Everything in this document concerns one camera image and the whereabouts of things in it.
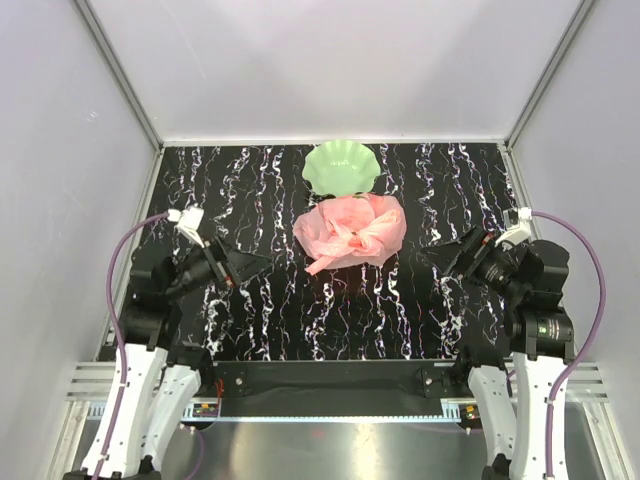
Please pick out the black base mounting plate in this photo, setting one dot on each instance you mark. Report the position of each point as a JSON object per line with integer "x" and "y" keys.
{"x": 425, "y": 378}

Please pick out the green scalloped bowl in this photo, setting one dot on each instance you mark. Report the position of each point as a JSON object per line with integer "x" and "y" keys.
{"x": 341, "y": 168}

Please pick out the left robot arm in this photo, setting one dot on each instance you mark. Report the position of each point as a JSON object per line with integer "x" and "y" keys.
{"x": 154, "y": 379}

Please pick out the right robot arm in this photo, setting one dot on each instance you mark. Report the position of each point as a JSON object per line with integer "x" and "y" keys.
{"x": 522, "y": 407}

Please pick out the pink plastic bag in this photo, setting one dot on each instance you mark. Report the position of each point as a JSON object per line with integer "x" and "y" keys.
{"x": 351, "y": 230}

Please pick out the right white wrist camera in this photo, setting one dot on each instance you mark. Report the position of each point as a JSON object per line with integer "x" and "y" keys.
{"x": 517, "y": 226}

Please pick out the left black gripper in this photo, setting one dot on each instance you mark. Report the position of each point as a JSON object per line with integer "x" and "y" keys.
{"x": 232, "y": 266}

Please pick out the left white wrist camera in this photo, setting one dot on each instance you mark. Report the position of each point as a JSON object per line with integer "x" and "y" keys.
{"x": 187, "y": 223}

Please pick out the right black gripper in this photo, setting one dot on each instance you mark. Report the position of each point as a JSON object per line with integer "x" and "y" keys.
{"x": 483, "y": 246}

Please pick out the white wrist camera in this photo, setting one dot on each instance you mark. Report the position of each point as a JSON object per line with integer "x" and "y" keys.
{"x": 517, "y": 226}
{"x": 187, "y": 223}

